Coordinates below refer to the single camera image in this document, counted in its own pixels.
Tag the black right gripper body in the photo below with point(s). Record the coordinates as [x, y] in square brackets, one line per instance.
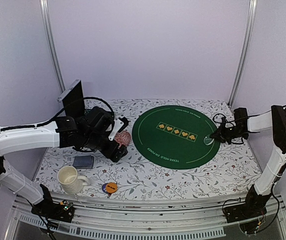
[228, 136]

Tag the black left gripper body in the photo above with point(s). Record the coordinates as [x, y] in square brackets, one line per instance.
[94, 141]

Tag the white dealer button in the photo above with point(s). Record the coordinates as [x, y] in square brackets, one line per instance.
[208, 140]

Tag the blue small blind button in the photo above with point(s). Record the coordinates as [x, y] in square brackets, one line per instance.
[104, 188]

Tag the orange big blind button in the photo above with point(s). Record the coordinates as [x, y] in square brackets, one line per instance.
[111, 187]

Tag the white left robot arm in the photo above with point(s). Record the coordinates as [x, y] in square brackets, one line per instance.
[93, 131]

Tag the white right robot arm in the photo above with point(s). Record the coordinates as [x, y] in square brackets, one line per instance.
[242, 125]

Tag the blue playing card deck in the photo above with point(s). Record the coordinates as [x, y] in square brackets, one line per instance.
[83, 162]

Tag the floral white table mat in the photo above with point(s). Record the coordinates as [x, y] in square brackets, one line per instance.
[232, 170]

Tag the cream ceramic mug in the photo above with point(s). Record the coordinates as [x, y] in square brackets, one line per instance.
[71, 181]

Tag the aluminium poker chip case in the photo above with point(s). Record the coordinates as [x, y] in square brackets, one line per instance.
[72, 100]

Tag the round green poker mat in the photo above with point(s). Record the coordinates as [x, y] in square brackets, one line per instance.
[172, 137]

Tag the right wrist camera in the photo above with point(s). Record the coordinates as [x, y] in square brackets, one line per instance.
[220, 118]

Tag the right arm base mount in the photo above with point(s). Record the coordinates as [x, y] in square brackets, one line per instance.
[235, 210]

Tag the aluminium front rail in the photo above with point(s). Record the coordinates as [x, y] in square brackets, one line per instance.
[185, 219]

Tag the right aluminium frame post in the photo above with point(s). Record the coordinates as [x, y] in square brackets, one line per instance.
[244, 51]

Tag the aluminium frame post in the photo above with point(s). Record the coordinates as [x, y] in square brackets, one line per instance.
[244, 51]
[51, 44]

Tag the left aluminium frame post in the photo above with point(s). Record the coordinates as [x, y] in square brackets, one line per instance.
[51, 44]

